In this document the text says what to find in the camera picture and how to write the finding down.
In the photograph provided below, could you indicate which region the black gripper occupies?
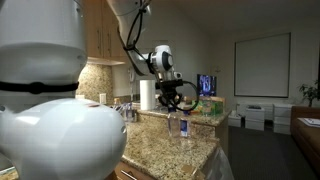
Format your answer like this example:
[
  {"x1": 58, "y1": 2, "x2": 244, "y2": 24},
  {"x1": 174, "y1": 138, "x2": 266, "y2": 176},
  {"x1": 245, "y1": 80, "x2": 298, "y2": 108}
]
[{"x1": 155, "y1": 79, "x2": 183, "y2": 104}]

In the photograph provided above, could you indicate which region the blue-cap water bottle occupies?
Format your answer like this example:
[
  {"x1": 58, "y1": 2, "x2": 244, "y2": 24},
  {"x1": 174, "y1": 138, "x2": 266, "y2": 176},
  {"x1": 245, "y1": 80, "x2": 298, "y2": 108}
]
[{"x1": 168, "y1": 107, "x2": 180, "y2": 138}]

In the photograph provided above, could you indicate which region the blue-label water bottle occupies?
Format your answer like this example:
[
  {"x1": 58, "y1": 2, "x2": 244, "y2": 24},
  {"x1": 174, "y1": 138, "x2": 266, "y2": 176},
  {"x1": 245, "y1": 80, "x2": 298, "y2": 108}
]
[{"x1": 180, "y1": 111, "x2": 190, "y2": 138}]

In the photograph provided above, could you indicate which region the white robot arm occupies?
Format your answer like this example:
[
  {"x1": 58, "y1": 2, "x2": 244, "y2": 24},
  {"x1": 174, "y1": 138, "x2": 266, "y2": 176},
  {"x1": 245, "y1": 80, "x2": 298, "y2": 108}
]
[{"x1": 0, "y1": 0, "x2": 127, "y2": 180}]

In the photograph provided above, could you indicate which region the clear plastic bin bag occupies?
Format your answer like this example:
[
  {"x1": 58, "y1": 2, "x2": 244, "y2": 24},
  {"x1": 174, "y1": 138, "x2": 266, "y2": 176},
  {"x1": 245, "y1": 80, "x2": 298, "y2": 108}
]
[{"x1": 201, "y1": 147, "x2": 235, "y2": 180}]

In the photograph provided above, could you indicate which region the wooden counter drawer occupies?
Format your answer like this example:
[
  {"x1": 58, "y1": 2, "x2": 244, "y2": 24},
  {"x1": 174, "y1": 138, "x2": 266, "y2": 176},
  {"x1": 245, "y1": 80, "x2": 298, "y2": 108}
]
[{"x1": 115, "y1": 162, "x2": 153, "y2": 180}]

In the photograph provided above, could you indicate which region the white paper towel roll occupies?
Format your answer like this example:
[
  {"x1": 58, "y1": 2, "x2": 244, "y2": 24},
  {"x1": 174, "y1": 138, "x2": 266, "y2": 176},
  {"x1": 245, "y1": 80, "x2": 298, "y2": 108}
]
[{"x1": 140, "y1": 80, "x2": 155, "y2": 110}]

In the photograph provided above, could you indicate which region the bright monitor screen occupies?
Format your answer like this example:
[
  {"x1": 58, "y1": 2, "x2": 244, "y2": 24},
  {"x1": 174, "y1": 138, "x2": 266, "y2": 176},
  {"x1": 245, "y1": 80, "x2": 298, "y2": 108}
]
[{"x1": 197, "y1": 74, "x2": 216, "y2": 96}]

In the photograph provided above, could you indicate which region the green tissue box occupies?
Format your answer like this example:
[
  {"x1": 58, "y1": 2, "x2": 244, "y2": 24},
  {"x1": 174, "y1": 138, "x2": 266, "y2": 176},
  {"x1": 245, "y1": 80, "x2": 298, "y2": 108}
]
[{"x1": 195, "y1": 100, "x2": 223, "y2": 115}]

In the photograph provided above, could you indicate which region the water bottle on upper ledge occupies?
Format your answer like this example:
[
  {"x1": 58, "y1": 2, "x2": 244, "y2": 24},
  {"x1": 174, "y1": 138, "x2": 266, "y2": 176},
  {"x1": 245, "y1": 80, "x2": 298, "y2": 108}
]
[{"x1": 202, "y1": 97, "x2": 212, "y2": 116}]

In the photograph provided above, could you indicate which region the white projector screen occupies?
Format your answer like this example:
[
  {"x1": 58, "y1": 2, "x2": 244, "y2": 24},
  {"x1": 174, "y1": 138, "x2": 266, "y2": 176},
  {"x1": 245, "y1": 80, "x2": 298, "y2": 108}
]
[{"x1": 234, "y1": 33, "x2": 291, "y2": 98}]

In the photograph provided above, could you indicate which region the potted plant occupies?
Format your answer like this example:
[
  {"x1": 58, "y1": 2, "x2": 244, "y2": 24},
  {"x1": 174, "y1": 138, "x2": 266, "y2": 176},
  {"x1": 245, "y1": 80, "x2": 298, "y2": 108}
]
[{"x1": 299, "y1": 80, "x2": 320, "y2": 107}]

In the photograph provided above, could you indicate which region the brown wooden desk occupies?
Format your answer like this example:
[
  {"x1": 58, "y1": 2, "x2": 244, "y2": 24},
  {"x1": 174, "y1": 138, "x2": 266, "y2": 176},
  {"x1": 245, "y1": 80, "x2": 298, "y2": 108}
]
[{"x1": 290, "y1": 106, "x2": 320, "y2": 176}]

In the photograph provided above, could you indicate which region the wooden wall cabinet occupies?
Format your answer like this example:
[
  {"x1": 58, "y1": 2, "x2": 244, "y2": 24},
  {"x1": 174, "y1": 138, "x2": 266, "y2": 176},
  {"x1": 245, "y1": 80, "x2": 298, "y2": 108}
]
[{"x1": 83, "y1": 0, "x2": 127, "y2": 66}]

